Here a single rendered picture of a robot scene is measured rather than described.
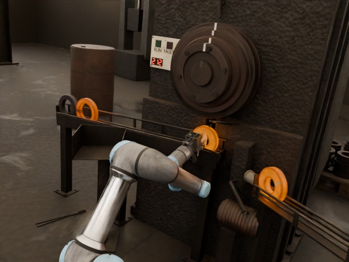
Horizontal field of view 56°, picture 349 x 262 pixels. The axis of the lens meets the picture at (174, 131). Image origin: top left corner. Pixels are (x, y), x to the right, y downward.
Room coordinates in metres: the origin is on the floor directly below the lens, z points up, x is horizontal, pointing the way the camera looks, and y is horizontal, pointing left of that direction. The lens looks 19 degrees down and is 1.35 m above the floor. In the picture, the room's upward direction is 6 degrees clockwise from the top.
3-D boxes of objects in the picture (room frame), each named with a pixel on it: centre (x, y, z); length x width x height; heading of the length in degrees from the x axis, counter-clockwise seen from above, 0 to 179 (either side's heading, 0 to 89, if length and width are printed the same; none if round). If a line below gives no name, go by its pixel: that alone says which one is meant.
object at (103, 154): (1.71, 0.40, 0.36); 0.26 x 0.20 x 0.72; 93
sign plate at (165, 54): (1.95, 0.07, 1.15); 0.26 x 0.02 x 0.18; 58
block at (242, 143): (1.57, -0.37, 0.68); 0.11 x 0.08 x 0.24; 148
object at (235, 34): (1.68, -0.16, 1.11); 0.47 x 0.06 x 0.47; 58
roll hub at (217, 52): (1.60, -0.11, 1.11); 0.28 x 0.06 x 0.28; 58
